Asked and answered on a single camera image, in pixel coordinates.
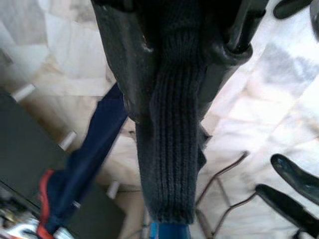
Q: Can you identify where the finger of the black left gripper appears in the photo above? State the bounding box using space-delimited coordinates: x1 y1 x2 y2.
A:
255 183 319 237
270 153 319 200

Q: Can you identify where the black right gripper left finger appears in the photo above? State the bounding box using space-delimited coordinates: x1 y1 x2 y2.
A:
91 0 160 122

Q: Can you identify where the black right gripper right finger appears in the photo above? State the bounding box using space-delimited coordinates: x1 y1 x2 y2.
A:
199 0 269 118

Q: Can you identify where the black shirt green logo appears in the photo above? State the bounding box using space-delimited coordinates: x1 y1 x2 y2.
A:
136 0 212 224

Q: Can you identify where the blue hanger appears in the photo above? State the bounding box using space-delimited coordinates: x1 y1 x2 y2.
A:
149 221 191 239

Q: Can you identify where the navy shirt red collar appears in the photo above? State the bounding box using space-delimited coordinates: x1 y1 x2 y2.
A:
37 83 129 237

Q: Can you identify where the black television console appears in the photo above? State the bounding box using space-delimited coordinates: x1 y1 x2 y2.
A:
0 84 125 239

